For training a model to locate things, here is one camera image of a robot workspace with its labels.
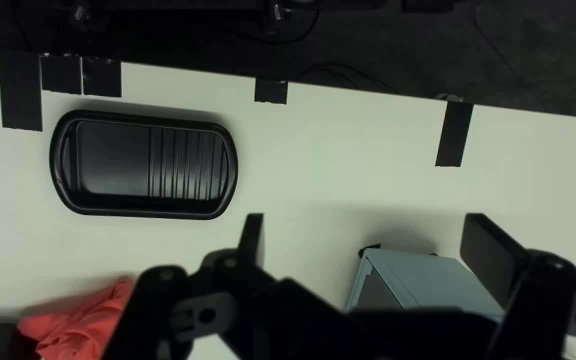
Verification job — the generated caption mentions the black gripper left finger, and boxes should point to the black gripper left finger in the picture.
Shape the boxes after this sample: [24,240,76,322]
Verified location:
[237,213,263,271]

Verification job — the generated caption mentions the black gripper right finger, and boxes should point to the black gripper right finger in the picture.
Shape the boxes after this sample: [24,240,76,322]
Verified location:
[459,213,523,307]

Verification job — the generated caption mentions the orange printed t-shirt cloth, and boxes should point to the orange printed t-shirt cloth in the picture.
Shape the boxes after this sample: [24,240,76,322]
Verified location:
[17,277,134,360]

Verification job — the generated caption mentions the light blue toaster oven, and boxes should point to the light blue toaster oven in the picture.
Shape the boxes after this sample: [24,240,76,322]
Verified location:
[346,248,504,320]

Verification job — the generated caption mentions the black tape strip right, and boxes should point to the black tape strip right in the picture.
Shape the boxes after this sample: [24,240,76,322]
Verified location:
[436,96,474,167]

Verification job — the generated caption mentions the small black tape piece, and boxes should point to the small black tape piece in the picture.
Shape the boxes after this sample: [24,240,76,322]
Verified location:
[254,77,287,103]

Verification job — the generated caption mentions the black ribbed grill tray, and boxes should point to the black ribbed grill tray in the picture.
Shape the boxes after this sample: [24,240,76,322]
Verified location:
[48,110,237,220]

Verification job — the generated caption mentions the black tape square pair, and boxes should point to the black tape square pair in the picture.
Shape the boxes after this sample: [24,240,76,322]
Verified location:
[40,54,121,97]

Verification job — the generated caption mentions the black tape strip long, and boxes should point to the black tape strip long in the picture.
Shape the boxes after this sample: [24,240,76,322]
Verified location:
[0,48,42,131]

